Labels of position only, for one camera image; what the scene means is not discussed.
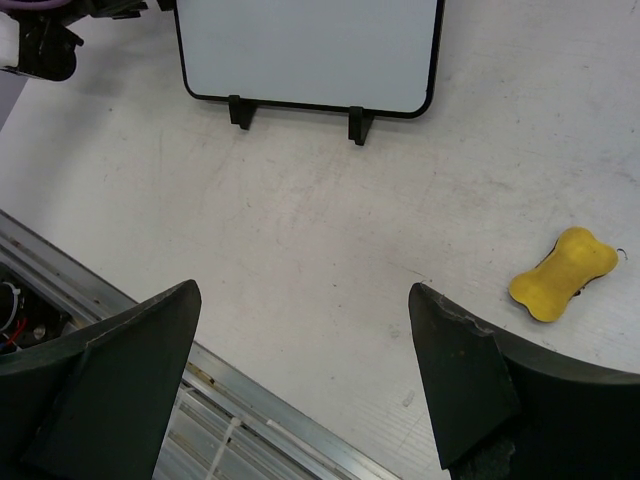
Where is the yellow bone-shaped eraser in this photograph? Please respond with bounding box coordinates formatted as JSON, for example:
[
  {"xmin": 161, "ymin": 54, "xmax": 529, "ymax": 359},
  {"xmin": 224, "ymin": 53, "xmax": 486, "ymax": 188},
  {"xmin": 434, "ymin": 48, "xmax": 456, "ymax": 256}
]
[{"xmin": 508, "ymin": 227, "xmax": 619, "ymax": 323}]

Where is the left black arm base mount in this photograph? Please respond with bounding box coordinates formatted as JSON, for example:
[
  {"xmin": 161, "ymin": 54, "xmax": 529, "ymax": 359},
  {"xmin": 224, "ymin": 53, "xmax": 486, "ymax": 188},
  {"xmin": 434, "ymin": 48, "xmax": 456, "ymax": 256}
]
[{"xmin": 1, "ymin": 264, "xmax": 71, "ymax": 355}]

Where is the small black-framed whiteboard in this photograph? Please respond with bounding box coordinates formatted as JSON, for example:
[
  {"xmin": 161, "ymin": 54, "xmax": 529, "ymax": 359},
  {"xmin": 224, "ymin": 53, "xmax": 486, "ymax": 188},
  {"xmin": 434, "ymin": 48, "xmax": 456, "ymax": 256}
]
[{"xmin": 174, "ymin": 1, "xmax": 444, "ymax": 118}]

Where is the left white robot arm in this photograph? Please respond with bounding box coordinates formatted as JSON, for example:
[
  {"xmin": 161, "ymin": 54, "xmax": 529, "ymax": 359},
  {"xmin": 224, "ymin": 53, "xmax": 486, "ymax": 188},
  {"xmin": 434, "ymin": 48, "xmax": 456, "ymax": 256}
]
[{"xmin": 1, "ymin": 1, "xmax": 148, "ymax": 82}]

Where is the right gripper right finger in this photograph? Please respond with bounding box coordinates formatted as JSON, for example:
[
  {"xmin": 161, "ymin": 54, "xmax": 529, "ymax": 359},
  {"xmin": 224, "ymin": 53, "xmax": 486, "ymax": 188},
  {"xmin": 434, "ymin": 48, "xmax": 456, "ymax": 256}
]
[{"xmin": 408, "ymin": 283, "xmax": 639, "ymax": 479}]

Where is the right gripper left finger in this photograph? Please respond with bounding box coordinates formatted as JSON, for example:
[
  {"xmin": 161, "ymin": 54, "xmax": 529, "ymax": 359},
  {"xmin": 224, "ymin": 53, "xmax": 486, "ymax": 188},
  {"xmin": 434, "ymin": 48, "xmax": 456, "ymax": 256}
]
[{"xmin": 1, "ymin": 280, "xmax": 202, "ymax": 479}]

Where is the aluminium rail frame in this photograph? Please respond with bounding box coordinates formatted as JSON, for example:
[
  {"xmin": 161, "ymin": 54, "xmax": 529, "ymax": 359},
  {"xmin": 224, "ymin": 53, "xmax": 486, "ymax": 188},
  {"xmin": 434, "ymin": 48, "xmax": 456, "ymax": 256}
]
[{"xmin": 1, "ymin": 215, "xmax": 391, "ymax": 479}]

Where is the metal wire whiteboard stand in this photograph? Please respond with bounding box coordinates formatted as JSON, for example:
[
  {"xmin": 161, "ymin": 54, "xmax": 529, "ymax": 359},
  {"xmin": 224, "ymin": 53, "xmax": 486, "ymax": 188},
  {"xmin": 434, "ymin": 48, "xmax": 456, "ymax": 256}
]
[{"xmin": 227, "ymin": 95, "xmax": 376, "ymax": 147}]

